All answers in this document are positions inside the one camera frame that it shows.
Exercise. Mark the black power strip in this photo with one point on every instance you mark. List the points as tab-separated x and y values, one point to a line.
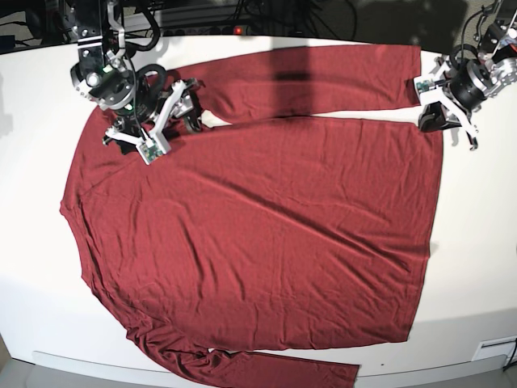
218	30

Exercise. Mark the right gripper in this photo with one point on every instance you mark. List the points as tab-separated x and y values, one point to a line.
144	107

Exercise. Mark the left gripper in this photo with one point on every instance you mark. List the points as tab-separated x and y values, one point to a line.
442	110

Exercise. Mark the dark red long-sleeve shirt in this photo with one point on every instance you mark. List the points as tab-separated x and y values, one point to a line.
284	228

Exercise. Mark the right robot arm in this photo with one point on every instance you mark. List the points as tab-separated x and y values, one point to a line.
102	41

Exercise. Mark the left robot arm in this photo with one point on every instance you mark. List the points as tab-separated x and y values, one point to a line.
471	73

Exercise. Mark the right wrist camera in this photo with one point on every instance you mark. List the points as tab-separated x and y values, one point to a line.
149	152

